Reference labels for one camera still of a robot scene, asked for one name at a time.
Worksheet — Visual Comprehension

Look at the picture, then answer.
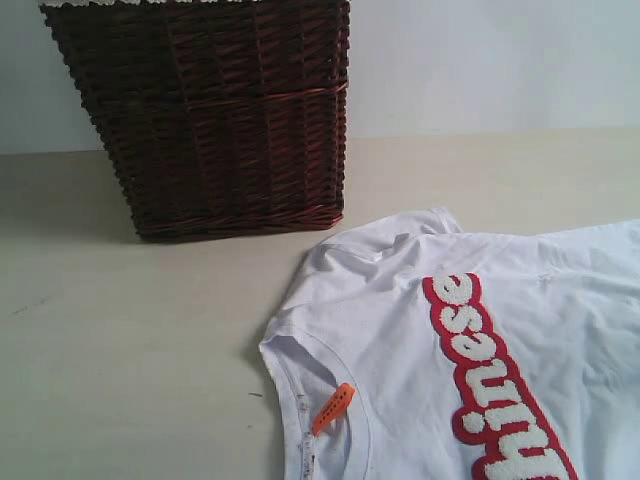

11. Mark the white t-shirt with red print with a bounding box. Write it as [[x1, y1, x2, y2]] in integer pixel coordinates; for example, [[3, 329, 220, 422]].
[[259, 209, 639, 479]]

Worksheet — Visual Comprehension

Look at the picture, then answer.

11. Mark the dark brown wicker basket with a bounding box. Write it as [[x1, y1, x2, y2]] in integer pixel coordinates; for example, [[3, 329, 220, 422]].
[[38, 1, 350, 242]]

